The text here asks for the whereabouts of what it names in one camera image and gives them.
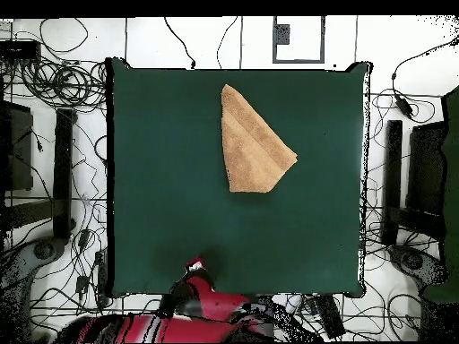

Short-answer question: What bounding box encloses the orange terry towel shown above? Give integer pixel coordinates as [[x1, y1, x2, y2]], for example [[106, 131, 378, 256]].
[[220, 83, 299, 194]]

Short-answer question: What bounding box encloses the black flat equipment box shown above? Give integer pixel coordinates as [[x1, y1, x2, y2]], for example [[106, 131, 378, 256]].
[[0, 39, 41, 61]]

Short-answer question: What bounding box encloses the dark green table cloth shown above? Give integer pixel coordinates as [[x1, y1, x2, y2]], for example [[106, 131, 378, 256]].
[[106, 56, 372, 298]]

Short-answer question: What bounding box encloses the small black power adapter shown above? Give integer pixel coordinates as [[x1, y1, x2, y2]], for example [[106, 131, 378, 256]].
[[74, 274, 90, 295]]

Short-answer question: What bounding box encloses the dark stand base with wheel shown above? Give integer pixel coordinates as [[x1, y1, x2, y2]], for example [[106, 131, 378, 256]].
[[0, 236, 67, 288], [388, 245, 448, 291]]

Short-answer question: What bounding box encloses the black stand foot bar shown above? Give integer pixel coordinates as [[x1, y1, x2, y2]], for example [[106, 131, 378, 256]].
[[380, 119, 403, 246], [52, 107, 77, 240]]

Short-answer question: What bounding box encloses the large black equipment box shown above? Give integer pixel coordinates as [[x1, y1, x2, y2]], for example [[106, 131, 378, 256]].
[[405, 121, 447, 216], [0, 100, 34, 192]]

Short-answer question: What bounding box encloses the small grey box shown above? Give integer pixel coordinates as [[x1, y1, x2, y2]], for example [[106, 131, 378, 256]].
[[274, 23, 290, 46]]

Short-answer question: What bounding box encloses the green cloth sheet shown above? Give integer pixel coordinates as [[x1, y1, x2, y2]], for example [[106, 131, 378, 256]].
[[422, 84, 459, 305]]

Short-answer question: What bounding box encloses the black cable with plug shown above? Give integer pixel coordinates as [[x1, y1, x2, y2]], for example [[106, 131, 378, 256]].
[[163, 16, 197, 70]]

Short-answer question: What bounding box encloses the grey square floor frame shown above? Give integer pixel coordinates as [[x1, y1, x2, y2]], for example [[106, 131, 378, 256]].
[[272, 15, 326, 65]]

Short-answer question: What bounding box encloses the coiled black cable tangle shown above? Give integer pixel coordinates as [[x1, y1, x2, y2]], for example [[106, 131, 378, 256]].
[[13, 58, 108, 108]]

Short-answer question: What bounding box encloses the black power adapter with cable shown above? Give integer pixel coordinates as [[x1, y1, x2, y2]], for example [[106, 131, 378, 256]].
[[390, 33, 459, 125]]

